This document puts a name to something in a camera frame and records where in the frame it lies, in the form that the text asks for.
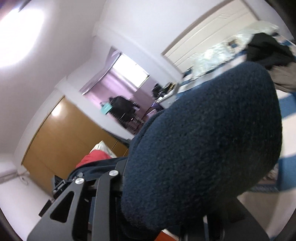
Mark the black jacket on bed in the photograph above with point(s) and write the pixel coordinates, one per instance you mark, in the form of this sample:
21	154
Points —
268	52

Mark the white bedside table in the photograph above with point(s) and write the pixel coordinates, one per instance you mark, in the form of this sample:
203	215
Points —
169	98

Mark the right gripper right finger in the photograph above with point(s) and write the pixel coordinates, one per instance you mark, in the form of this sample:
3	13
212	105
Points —
230	221

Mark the red garment pile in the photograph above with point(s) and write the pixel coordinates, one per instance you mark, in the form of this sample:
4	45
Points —
93	156

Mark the white bed headboard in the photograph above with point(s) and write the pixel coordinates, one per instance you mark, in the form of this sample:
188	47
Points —
217	25

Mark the blue checkered bed blanket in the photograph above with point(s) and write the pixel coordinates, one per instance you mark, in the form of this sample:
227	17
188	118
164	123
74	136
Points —
273	207

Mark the navy white fleece sweater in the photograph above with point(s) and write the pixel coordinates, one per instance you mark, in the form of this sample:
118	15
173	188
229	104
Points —
208	147

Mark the beige garment on bed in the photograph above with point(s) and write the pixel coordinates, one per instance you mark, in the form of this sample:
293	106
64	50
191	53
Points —
284	77

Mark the pale green satin pillow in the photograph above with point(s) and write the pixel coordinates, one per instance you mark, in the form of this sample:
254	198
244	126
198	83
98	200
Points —
227	50

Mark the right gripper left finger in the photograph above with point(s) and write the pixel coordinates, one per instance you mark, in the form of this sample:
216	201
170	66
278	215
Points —
85	210

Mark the teal box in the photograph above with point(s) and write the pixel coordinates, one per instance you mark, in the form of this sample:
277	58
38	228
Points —
106	108

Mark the wooden wardrobe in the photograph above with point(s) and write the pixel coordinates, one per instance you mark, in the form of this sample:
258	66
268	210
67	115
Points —
60	143

